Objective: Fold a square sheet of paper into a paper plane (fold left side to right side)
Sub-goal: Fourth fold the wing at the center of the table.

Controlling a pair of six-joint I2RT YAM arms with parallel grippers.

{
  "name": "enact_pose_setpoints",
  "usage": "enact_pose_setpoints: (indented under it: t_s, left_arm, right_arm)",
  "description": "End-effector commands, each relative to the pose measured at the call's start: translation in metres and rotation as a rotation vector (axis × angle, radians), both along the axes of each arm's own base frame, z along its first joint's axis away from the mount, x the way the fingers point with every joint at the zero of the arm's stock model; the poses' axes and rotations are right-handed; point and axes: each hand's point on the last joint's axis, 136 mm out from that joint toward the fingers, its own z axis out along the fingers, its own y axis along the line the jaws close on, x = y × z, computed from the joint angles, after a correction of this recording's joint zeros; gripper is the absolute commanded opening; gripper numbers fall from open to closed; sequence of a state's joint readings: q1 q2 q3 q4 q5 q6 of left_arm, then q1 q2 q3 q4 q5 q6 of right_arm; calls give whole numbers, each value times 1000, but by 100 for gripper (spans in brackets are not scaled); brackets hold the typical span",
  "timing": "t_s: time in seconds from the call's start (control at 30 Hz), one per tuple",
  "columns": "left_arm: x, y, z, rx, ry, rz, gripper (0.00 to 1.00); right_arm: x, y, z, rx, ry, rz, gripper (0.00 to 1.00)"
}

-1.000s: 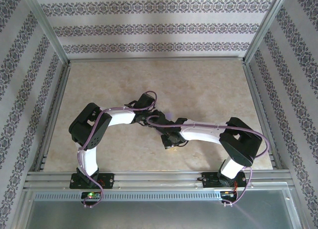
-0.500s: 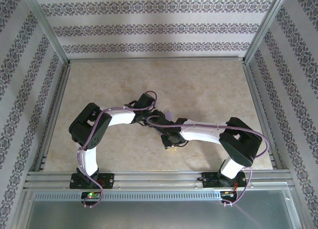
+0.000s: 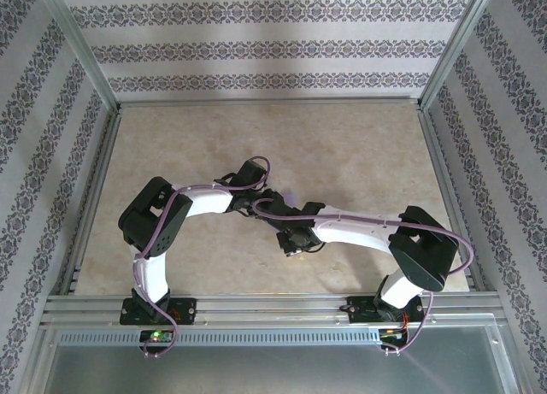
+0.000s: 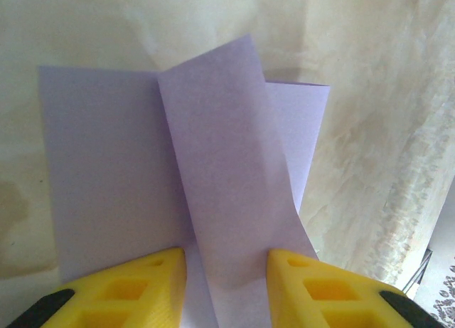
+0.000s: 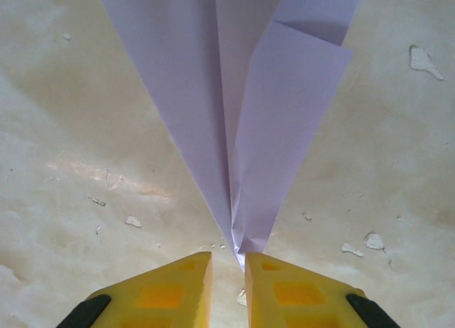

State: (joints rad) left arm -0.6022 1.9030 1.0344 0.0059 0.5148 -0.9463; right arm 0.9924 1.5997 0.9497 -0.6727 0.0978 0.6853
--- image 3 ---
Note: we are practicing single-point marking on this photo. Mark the aluminium frame post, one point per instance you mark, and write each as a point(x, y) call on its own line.
point(457, 43)
point(79, 43)

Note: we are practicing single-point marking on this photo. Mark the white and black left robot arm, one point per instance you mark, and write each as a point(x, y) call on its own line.
point(209, 199)

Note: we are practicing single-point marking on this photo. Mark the circuit board with yellow connector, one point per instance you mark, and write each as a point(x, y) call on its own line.
point(391, 334)

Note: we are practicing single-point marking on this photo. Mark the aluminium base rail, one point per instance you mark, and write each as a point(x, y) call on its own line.
point(273, 308)

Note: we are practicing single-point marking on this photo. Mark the circuit board with green light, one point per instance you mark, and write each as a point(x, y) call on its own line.
point(156, 336)

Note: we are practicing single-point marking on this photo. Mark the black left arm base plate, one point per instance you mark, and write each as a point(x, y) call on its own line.
point(188, 310)

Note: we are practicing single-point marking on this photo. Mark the grey metal sheet panel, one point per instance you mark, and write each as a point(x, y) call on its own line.
point(273, 368)

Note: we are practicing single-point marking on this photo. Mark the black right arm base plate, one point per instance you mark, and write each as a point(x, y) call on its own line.
point(359, 313)

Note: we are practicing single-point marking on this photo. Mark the short aluminium table rail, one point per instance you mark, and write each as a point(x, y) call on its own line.
point(448, 172)
point(96, 189)

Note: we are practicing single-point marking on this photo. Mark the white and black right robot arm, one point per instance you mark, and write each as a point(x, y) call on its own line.
point(354, 231)

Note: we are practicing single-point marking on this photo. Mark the long aluminium table rail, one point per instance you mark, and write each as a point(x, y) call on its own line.
point(269, 100)

